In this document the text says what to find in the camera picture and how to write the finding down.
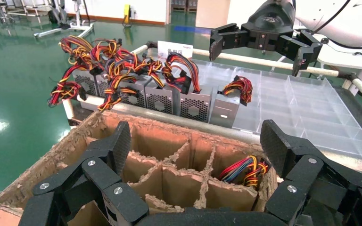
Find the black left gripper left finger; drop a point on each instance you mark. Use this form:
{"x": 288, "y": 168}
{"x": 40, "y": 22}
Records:
{"x": 106, "y": 174}

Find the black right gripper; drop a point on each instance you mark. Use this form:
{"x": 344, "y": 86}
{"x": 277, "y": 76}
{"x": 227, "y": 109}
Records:
{"x": 271, "y": 21}

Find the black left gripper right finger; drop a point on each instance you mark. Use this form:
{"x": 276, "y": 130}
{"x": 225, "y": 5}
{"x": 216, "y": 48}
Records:
{"x": 306, "y": 177}

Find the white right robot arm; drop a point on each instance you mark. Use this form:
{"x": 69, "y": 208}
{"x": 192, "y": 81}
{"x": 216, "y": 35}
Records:
{"x": 340, "y": 18}

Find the black computer mouse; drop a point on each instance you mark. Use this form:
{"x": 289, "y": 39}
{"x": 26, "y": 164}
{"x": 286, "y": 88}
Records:
{"x": 324, "y": 41}

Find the brown cardboard box with dividers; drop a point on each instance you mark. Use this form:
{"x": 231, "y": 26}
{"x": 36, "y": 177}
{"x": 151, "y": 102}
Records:
{"x": 174, "y": 184}

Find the clear acrylic divided tray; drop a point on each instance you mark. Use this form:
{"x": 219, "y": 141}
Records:
{"x": 309, "y": 106}

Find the black textured mat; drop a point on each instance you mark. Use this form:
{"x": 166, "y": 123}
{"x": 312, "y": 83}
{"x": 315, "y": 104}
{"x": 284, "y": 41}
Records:
{"x": 360, "y": 124}

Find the white table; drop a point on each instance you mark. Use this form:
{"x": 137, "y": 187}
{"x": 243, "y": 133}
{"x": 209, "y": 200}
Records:
{"x": 343, "y": 59}

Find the dark stacked crates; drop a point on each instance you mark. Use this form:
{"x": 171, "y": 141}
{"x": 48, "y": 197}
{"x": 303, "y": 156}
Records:
{"x": 184, "y": 4}

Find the white sign card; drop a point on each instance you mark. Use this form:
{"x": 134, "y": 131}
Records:
{"x": 174, "y": 48}

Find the yellow black device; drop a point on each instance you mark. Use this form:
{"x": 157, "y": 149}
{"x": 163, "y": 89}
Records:
{"x": 127, "y": 11}

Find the white metal floor stand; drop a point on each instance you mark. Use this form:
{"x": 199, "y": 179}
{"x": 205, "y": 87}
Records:
{"x": 74, "y": 28}

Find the black wheeled machine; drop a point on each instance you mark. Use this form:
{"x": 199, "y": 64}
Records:
{"x": 54, "y": 15}

